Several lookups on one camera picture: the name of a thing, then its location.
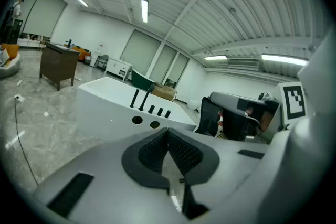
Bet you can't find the white roller blind window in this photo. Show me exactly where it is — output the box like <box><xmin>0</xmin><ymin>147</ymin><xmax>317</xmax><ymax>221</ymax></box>
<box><xmin>120</xmin><ymin>29</ymin><xmax>161</xmax><ymax>78</ymax></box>
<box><xmin>149</xmin><ymin>44</ymin><xmax>178</xmax><ymax>82</ymax></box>
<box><xmin>164</xmin><ymin>52</ymin><xmax>190</xmax><ymax>85</ymax></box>
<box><xmin>23</xmin><ymin>0</ymin><xmax>68</xmax><ymax>38</ymax></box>

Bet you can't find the white round floor cushion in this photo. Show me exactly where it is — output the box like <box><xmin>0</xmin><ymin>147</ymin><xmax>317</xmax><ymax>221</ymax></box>
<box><xmin>0</xmin><ymin>54</ymin><xmax>22</xmax><ymax>79</ymax></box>

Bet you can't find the brown wooden vanity cabinet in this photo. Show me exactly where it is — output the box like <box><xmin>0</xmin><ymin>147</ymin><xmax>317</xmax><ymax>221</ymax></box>
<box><xmin>39</xmin><ymin>41</ymin><xmax>81</xmax><ymax>92</ymax></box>

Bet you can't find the orange cushion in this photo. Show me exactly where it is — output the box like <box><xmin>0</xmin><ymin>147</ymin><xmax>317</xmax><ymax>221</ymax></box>
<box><xmin>1</xmin><ymin>44</ymin><xmax>20</xmax><ymax>60</ymax></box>

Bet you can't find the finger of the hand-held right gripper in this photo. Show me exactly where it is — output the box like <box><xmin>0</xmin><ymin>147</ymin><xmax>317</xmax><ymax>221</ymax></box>
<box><xmin>211</xmin><ymin>91</ymin><xmax>263</xmax><ymax>113</ymax></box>

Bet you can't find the dark green bathtub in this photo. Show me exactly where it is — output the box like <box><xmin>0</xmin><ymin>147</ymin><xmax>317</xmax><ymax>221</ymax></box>
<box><xmin>130</xmin><ymin>68</ymin><xmax>157</xmax><ymax>90</ymax></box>

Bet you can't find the orange sofa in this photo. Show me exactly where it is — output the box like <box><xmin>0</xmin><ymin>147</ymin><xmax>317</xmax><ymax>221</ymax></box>
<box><xmin>64</xmin><ymin>44</ymin><xmax>91</xmax><ymax>61</ymax></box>

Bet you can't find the black white patterned cloth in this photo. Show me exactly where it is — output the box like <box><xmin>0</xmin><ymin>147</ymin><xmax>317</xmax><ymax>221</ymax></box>
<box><xmin>0</xmin><ymin>48</ymin><xmax>11</xmax><ymax>66</ymax></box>

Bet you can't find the grey folding chair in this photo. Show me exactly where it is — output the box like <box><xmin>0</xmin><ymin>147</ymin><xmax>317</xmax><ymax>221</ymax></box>
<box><xmin>93</xmin><ymin>54</ymin><xmax>109</xmax><ymax>71</ymax></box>

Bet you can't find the white cabinet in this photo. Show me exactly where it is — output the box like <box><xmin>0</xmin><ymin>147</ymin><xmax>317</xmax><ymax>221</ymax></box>
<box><xmin>104</xmin><ymin>57</ymin><xmax>133</xmax><ymax>82</ymax></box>

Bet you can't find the black cable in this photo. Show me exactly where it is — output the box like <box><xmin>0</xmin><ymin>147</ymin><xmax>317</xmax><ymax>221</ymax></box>
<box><xmin>13</xmin><ymin>98</ymin><xmax>40</xmax><ymax>187</ymax></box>

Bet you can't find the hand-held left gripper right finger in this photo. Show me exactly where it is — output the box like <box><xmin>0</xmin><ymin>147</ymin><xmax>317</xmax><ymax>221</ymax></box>
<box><xmin>167</xmin><ymin>127</ymin><xmax>270</xmax><ymax>220</ymax></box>

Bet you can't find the person's white top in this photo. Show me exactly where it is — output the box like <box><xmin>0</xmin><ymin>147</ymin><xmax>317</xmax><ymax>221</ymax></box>
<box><xmin>296</xmin><ymin>28</ymin><xmax>336</xmax><ymax>124</ymax></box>

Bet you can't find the brown cardboard box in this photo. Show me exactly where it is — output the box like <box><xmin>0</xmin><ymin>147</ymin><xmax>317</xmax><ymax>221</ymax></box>
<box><xmin>151</xmin><ymin>82</ymin><xmax>178</xmax><ymax>102</ymax></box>

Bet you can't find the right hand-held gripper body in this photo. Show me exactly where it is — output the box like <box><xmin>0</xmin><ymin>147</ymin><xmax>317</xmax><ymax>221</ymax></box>
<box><xmin>222</xmin><ymin>81</ymin><xmax>307</xmax><ymax>144</ymax></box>

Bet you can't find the white bathtub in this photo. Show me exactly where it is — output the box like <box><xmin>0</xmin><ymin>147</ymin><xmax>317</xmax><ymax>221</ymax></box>
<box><xmin>75</xmin><ymin>76</ymin><xmax>197</xmax><ymax>142</ymax></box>

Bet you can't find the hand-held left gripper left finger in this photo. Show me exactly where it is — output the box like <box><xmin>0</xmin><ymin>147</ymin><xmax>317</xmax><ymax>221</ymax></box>
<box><xmin>33</xmin><ymin>127</ymin><xmax>190</xmax><ymax>222</ymax></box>

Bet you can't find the black office chair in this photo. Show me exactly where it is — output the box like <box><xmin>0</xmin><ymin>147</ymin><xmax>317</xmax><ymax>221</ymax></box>
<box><xmin>195</xmin><ymin>97</ymin><xmax>224</xmax><ymax>137</ymax></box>

